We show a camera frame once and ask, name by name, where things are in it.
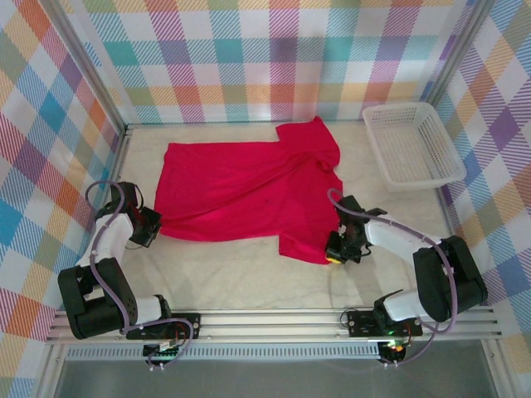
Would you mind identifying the red t-shirt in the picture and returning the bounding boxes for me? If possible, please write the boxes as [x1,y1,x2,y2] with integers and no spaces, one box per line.
[153,115,346,266]

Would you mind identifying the white plastic mesh basket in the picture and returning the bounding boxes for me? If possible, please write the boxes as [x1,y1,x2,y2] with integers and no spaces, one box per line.
[362,103,468,194]

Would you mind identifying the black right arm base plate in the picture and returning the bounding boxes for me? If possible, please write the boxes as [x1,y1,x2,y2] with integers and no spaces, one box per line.
[346,308,424,337]

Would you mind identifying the aluminium table side rail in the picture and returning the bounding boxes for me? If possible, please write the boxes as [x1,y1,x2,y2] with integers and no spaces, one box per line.
[70,124,134,312]
[433,186,478,308]

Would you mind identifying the long aluminium mounting rail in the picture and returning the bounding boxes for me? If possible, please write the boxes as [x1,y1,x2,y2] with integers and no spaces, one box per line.
[45,304,504,346]

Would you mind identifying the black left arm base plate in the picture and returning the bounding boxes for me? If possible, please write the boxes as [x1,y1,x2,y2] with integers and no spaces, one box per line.
[126,313,202,340]

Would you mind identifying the grey slotted cable duct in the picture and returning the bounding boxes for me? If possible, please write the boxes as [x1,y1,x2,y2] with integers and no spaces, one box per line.
[64,346,381,362]

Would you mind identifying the aluminium table end rail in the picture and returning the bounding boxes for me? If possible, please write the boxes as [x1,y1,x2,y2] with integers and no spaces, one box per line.
[124,119,367,130]

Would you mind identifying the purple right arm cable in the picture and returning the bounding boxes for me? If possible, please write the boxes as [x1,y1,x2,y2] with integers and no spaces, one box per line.
[326,187,460,368]

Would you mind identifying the aluminium corner post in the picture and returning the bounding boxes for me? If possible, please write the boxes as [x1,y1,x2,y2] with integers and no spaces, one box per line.
[41,0,130,132]
[422,0,497,109]

